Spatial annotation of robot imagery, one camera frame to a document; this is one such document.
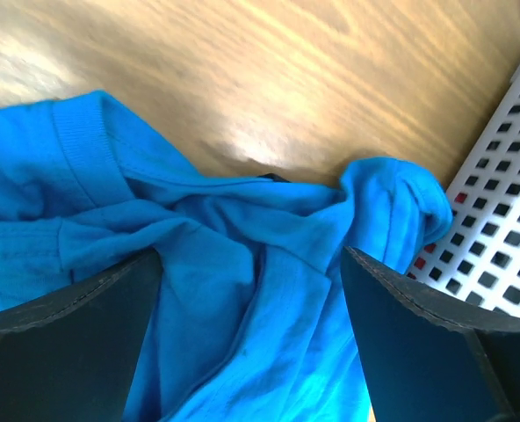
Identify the white perforated plastic basket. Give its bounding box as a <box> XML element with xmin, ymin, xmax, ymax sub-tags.
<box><xmin>418</xmin><ymin>65</ymin><xmax>520</xmax><ymax>317</ymax></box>

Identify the red t shirt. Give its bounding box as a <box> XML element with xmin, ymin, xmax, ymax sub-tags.
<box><xmin>410</xmin><ymin>192</ymin><xmax>468</xmax><ymax>281</ymax></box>

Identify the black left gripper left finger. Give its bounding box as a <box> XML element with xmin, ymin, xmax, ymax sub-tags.
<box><xmin>0</xmin><ymin>251</ymin><xmax>163</xmax><ymax>421</ymax></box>

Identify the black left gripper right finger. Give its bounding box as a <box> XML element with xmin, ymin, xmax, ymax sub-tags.
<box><xmin>341</xmin><ymin>248</ymin><xmax>520</xmax><ymax>421</ymax></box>

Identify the blue t shirt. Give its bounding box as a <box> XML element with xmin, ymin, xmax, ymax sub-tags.
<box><xmin>0</xmin><ymin>91</ymin><xmax>452</xmax><ymax>421</ymax></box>

